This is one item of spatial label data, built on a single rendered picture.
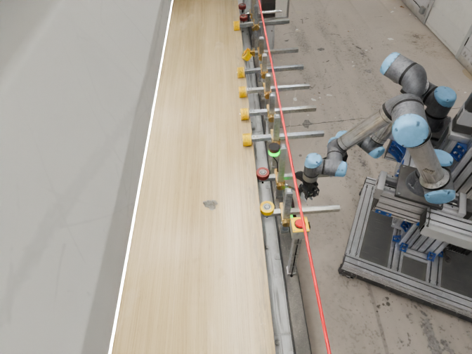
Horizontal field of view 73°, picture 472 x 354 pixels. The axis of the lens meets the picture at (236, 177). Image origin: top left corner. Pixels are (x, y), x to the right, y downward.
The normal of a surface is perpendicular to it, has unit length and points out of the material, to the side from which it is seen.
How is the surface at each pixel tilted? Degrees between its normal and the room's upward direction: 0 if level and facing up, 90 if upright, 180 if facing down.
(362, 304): 0
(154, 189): 0
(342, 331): 0
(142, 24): 61
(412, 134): 84
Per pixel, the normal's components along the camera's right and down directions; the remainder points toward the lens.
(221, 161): -0.06, -0.61
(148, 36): 0.84, -0.36
